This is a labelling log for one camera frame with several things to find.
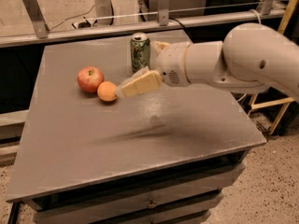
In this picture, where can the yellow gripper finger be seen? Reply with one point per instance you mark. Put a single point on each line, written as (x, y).
(158, 46)
(143, 81)

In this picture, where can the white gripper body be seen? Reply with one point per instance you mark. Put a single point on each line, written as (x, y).
(170, 62)

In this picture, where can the orange fruit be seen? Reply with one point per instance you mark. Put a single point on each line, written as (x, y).
(107, 91)

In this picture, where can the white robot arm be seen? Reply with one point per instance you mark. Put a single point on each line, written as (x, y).
(250, 59)

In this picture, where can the red apple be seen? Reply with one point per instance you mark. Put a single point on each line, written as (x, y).
(89, 78)

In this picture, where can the green soda can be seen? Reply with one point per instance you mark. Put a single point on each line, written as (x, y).
(140, 51)

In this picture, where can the floor power outlet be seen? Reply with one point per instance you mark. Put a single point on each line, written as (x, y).
(81, 24)

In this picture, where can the grey drawer cabinet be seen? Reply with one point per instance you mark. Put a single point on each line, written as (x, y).
(82, 161)

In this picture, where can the grey metal railing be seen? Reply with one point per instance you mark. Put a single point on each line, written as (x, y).
(16, 28)

